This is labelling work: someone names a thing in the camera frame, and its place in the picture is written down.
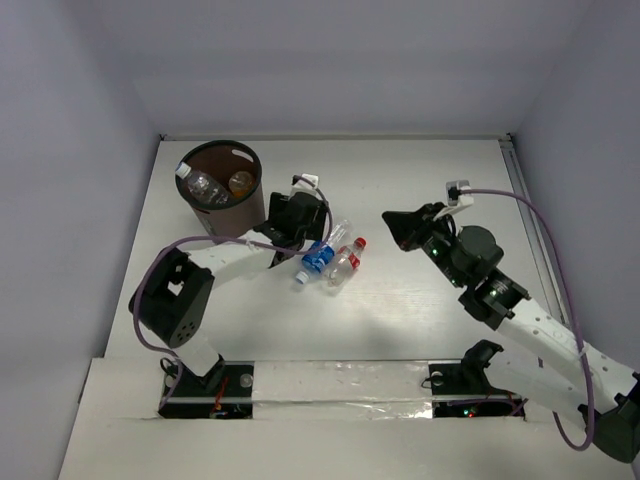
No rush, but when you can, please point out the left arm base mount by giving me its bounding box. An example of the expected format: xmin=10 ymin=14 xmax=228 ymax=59
xmin=158 ymin=358 xmax=255 ymax=420

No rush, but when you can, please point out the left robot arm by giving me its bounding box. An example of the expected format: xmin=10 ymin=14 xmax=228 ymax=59
xmin=129 ymin=187 xmax=332 ymax=395

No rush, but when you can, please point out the orange juice bottle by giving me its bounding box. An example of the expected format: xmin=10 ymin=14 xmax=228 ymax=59
xmin=228 ymin=171 xmax=256 ymax=198

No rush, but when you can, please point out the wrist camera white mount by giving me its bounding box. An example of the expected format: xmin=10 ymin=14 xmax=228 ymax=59
xmin=435 ymin=180 xmax=474 ymax=219
xmin=291 ymin=173 xmax=319 ymax=195

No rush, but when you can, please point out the red cap clear bottle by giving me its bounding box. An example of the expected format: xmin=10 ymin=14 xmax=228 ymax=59
xmin=325 ymin=237 xmax=367 ymax=288

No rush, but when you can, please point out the brown round waste bin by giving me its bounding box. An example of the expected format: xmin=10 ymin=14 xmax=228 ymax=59
xmin=175 ymin=140 xmax=266 ymax=237

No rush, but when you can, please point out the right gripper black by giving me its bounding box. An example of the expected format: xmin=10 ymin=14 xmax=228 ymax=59
xmin=382 ymin=201 xmax=466 ymax=289

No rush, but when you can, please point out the blue label bottle middle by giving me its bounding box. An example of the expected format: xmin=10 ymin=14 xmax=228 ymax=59
xmin=295 ymin=219 xmax=353 ymax=285

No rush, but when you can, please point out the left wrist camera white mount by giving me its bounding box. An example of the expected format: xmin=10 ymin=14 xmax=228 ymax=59
xmin=291 ymin=173 xmax=319 ymax=195

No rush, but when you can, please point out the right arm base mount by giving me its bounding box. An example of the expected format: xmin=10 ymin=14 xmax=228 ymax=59
xmin=420 ymin=361 xmax=526 ymax=419

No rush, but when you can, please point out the white foam strip with tape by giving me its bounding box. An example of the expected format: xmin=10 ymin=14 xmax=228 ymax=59
xmin=252 ymin=361 xmax=433 ymax=421

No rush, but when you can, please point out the aluminium rail right edge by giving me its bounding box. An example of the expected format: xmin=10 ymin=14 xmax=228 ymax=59
xmin=498 ymin=134 xmax=570 ymax=327

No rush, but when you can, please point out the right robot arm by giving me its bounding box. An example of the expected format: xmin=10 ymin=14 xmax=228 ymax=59
xmin=382 ymin=203 xmax=639 ymax=464

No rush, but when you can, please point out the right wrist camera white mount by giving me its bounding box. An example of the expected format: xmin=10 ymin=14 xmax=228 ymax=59
xmin=435 ymin=180 xmax=474 ymax=219

